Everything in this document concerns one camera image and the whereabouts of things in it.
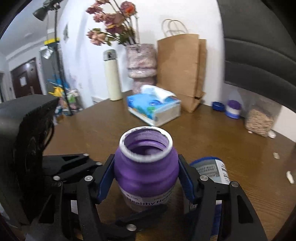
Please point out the purple Healthy Heart bottle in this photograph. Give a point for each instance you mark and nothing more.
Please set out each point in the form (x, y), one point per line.
(146, 167)

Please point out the black chair backrest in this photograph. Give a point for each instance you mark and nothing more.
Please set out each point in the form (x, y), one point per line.
(259, 46)

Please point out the pink textured vase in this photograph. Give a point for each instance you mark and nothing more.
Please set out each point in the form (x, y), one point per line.
(141, 65)

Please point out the dark brown door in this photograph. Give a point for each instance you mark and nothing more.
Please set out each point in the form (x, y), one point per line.
(25, 79)

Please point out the dried pink flower bouquet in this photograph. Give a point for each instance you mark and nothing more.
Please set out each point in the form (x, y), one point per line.
(120, 23)

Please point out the blue open pill bottle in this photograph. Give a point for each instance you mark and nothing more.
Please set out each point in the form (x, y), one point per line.
(215, 169)

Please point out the white paper scrap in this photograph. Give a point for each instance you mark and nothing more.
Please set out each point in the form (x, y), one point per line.
(290, 177)

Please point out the blue bottle cap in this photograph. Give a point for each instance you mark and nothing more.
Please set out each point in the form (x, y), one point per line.
(218, 106)

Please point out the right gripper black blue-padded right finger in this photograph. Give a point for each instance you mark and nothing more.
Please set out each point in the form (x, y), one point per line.
(239, 220)

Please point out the cluttered metal shelf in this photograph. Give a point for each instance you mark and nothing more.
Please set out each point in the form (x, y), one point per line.
(53, 82)

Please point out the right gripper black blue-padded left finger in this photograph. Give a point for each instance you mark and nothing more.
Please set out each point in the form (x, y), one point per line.
(79, 184)

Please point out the small white lid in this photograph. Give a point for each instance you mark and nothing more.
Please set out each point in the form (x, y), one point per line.
(271, 134)

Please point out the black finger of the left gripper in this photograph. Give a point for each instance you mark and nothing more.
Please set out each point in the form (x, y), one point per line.
(129, 226)

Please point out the black light on stand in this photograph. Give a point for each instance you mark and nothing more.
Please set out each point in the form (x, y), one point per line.
(40, 14)

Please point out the cream thermos bottle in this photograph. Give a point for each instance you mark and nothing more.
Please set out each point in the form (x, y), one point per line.
(112, 75)

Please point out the clear jar of grains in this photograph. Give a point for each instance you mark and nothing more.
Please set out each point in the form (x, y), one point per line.
(259, 118)

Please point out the blue tissue box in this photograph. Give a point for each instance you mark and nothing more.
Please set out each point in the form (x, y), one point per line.
(153, 105)

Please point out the brown paper bag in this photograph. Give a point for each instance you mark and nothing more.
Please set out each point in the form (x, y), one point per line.
(182, 59)

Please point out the purple white bottle cap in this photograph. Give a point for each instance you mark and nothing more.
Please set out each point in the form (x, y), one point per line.
(233, 109)

